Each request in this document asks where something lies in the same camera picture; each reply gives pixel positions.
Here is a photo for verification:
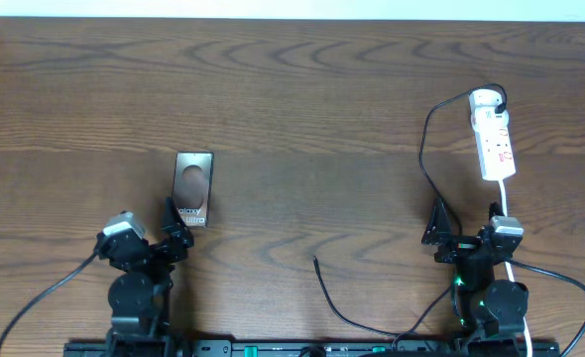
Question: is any white power strip cord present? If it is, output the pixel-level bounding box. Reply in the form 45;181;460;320
498;178;534;357

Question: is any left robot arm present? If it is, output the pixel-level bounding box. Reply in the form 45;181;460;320
93;197;194;356

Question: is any white power strip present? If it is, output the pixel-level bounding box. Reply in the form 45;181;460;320
471;106;516;181

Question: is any black left camera cable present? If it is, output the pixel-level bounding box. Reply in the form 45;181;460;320
0;250;100;357

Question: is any black USB charging cable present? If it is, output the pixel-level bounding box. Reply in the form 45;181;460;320
312;82;509;339

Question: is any white USB charger plug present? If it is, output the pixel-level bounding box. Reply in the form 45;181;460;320
469;88;503;111

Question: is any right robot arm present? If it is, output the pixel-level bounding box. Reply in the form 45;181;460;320
421;198;528;356

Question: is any bronze Samsung Galaxy smartphone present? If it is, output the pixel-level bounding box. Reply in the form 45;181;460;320
173;152;214;227

